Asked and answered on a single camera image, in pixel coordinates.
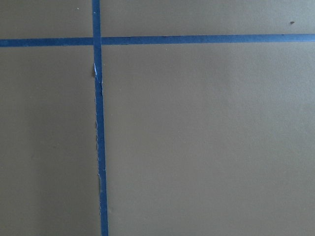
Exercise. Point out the blue tape line vertical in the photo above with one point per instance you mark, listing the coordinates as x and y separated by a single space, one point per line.
100 117

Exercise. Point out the blue tape line horizontal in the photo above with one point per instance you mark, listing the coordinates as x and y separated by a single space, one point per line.
145 40

